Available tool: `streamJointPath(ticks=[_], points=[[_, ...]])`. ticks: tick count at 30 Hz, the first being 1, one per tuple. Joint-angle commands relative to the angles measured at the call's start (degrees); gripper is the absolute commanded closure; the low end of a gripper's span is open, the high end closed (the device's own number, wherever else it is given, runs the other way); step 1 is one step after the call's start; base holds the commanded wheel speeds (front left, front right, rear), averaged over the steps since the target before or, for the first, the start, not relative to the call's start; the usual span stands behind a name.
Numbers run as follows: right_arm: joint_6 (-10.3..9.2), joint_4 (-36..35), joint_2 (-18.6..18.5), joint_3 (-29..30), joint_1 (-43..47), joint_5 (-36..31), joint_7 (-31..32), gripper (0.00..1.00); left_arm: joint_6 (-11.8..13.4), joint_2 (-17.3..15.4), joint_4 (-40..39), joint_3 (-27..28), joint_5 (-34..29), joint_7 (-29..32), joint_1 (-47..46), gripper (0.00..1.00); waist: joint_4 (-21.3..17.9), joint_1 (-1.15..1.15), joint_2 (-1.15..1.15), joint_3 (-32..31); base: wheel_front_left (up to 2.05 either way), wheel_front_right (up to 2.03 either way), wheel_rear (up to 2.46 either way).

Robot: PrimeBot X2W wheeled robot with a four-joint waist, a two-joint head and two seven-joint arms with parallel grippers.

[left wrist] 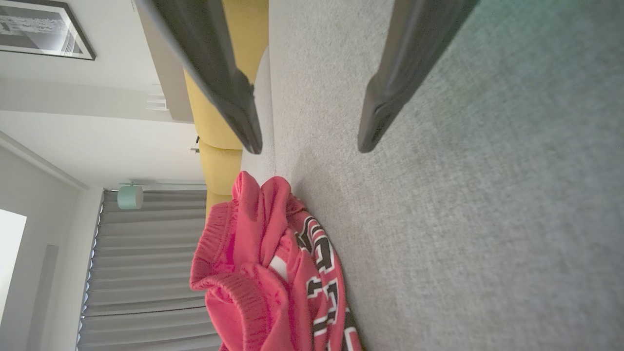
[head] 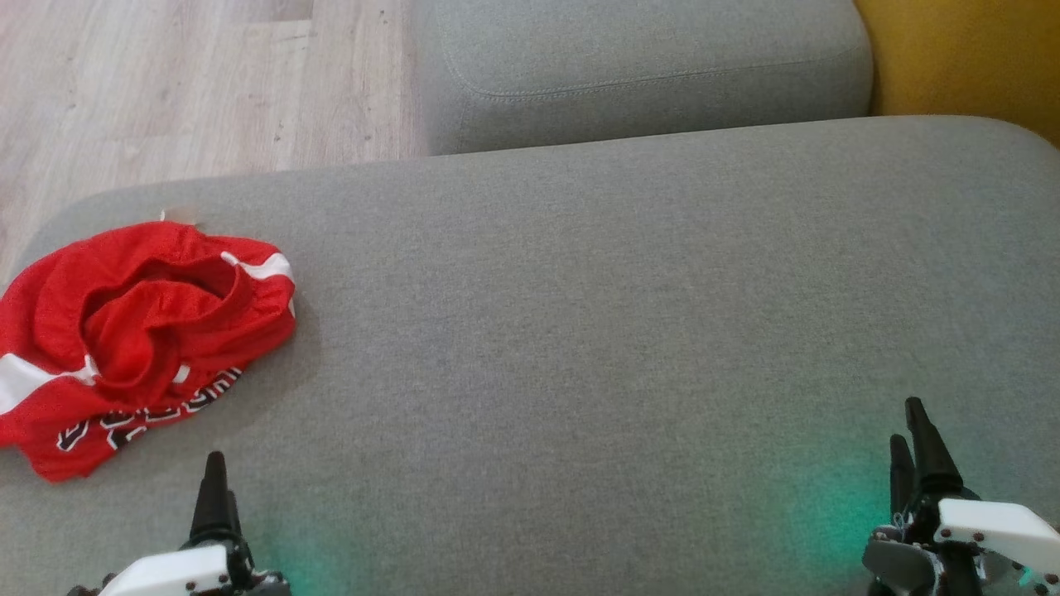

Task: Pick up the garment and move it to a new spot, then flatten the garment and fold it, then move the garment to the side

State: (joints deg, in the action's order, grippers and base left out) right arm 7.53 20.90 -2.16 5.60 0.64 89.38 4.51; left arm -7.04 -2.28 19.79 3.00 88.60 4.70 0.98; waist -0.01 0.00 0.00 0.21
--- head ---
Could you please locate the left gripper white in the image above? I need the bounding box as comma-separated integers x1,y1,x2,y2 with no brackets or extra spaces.
66,451,291,596

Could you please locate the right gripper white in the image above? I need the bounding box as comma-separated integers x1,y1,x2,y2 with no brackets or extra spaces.
861,397,1060,596

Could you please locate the red jersey with white collar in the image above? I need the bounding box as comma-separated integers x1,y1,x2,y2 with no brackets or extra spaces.
0,207,297,483

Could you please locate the grey sofa seat cushion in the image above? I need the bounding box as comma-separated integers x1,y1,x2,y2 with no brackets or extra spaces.
0,116,1060,596

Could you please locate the yellow cushion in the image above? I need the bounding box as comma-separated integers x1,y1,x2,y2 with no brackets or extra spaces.
853,0,1060,148

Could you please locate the grey sofa side cushion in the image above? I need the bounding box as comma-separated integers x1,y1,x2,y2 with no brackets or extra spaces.
418,0,875,156

